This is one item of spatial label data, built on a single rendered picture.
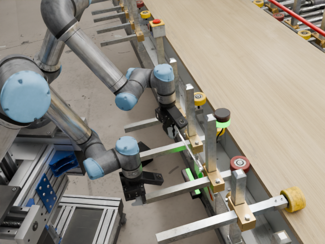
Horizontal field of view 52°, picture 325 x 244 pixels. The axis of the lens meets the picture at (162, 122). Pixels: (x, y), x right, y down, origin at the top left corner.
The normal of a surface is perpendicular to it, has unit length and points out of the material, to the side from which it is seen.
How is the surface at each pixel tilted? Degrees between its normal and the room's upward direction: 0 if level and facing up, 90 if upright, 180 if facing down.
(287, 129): 0
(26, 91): 85
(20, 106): 85
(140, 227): 0
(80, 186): 0
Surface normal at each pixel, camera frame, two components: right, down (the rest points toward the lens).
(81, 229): -0.11, -0.76
